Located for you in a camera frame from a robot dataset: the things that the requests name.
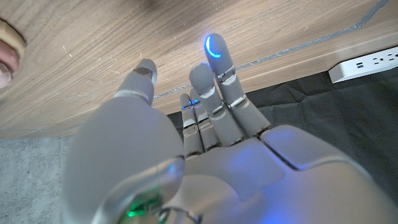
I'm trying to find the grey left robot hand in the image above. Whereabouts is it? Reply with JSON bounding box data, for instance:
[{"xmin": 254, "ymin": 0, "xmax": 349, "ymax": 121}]
[{"xmin": 60, "ymin": 32, "xmax": 398, "ymax": 224}]

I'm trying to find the dusty pink toy ring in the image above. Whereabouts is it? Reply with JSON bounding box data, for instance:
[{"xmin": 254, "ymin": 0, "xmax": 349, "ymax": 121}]
[{"xmin": 0, "ymin": 63, "xmax": 13, "ymax": 90}]

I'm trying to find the grey tape outline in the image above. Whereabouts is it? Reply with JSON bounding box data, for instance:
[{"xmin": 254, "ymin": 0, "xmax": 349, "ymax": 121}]
[{"xmin": 154, "ymin": 0, "xmax": 391, "ymax": 100}]

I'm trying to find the black backdrop curtain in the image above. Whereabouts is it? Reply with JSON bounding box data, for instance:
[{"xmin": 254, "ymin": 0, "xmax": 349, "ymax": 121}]
[{"xmin": 167, "ymin": 67, "xmax": 398, "ymax": 203}]

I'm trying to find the white power strip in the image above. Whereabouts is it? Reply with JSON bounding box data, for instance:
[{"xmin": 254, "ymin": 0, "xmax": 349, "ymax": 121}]
[{"xmin": 328, "ymin": 46, "xmax": 398, "ymax": 84}]

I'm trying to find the large orange toy ring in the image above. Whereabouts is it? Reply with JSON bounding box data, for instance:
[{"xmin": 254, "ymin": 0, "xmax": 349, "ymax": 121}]
[{"xmin": 0, "ymin": 18, "xmax": 27, "ymax": 60}]

